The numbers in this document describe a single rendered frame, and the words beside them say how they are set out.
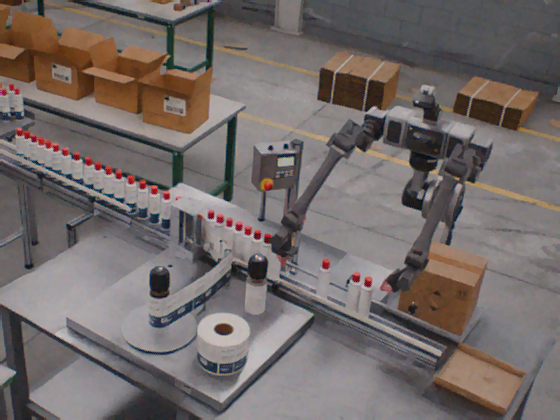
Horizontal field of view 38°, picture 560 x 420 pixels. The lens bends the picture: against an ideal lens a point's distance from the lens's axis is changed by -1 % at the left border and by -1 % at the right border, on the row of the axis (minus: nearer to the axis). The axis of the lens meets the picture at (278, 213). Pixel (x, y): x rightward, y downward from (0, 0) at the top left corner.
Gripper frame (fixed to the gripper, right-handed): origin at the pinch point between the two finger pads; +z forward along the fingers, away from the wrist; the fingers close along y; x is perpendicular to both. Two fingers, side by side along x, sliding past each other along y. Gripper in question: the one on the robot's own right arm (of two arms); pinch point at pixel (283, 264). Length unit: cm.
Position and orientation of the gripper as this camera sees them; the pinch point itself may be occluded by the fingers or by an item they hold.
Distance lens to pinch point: 355.8
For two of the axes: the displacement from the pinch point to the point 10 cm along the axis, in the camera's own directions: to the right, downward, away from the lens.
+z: -0.7, 8.5, 5.2
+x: 5.4, -4.1, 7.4
